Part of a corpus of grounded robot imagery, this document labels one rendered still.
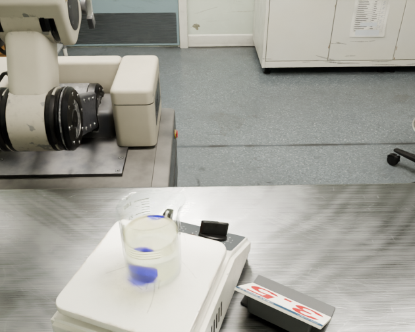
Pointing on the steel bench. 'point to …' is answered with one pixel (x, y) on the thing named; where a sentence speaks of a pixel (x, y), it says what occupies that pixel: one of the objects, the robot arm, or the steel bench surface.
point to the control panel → (220, 242)
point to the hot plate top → (93, 294)
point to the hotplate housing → (217, 300)
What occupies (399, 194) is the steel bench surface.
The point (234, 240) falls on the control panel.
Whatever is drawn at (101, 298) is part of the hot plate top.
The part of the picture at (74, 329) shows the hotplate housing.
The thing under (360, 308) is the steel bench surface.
